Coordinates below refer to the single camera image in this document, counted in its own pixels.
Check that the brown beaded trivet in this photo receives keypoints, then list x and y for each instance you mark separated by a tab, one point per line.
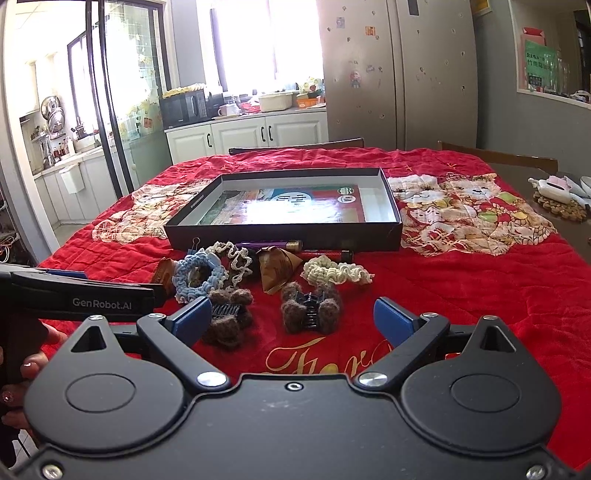
561	210

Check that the purple slim lighter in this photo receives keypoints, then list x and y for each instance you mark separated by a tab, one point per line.
263	245

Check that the green wall notice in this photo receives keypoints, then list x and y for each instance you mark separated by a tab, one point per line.
540	60

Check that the white ceramic ornament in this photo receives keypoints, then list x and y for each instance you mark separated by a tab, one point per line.
554	187

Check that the fridge magnet figure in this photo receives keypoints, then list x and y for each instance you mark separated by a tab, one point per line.
355	78

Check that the cream and brown ruffled scrunchie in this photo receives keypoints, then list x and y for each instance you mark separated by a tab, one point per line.
238	263

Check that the black shallow cardboard box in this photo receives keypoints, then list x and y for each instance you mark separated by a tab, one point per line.
277	237

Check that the brown fuzzy hair claw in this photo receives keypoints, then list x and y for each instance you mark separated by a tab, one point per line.
293	316
226	323

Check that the orange box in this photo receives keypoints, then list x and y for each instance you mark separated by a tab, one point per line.
310	102

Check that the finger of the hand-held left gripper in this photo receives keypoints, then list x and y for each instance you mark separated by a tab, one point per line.
67	274
159	295

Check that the steel pot lids rack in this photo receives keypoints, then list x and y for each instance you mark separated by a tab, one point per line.
51	108

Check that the white hanging bin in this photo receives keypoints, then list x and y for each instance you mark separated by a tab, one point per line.
72	180

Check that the brown pyramid packet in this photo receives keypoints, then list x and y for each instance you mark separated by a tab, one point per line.
167	274
277	272

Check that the red printed blanket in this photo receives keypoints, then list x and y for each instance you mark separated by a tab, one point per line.
461	286

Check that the person's left hand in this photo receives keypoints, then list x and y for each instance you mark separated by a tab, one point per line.
32	367

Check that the red slim lighter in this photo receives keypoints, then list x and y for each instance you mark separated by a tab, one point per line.
323	253

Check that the black framed glass door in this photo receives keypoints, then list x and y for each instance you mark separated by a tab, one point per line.
99	69

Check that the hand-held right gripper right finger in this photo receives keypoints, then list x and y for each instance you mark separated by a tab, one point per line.
392	321

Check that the white counter cabinets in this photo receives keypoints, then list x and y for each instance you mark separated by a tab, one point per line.
240	136

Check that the cream crochet scrunchie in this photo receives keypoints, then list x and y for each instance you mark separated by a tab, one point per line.
332	272

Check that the white mug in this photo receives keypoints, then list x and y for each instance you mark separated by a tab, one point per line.
226	110

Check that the white plastic tub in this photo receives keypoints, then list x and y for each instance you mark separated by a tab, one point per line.
277	102

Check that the blue crochet scrunchie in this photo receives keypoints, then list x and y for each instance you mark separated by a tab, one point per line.
184	277

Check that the yellow flowers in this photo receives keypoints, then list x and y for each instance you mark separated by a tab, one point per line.
182	90

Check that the black microwave oven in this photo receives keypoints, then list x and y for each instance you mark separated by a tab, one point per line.
180	110

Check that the silver double-door refrigerator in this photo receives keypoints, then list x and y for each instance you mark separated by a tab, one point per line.
397	69

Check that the blue binder clip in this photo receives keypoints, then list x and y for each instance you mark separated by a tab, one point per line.
194	251

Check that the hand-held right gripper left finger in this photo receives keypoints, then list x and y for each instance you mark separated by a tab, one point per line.
194	318

